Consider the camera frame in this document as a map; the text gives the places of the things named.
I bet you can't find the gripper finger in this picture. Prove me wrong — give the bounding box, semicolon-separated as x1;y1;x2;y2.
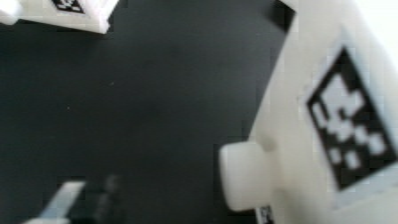
22;181;84;224

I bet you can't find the white drawer with knob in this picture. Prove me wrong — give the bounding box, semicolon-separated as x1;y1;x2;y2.
0;0;120;34

